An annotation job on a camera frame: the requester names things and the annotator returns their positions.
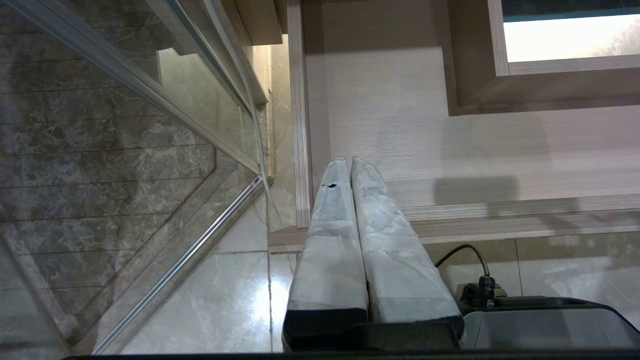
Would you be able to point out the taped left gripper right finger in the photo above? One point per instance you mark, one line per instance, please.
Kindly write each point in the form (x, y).
(400, 270)

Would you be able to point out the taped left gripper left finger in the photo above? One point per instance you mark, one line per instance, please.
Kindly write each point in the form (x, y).
(330, 250)

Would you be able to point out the light wooden drawer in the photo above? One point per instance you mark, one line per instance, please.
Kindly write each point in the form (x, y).
(400, 125)

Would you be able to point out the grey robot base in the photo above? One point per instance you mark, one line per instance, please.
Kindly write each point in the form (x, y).
(550, 327)

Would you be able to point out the light wooden vanity cabinet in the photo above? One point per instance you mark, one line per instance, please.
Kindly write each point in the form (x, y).
(260, 20)

